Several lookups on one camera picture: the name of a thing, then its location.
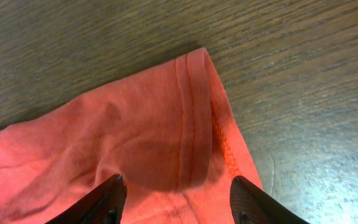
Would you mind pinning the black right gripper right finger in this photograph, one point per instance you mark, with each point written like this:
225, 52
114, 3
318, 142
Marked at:
251, 205

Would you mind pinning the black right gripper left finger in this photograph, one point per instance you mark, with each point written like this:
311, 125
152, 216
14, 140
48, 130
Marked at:
104, 204

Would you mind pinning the red soccer t-shirt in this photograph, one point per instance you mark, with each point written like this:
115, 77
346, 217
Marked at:
169, 131

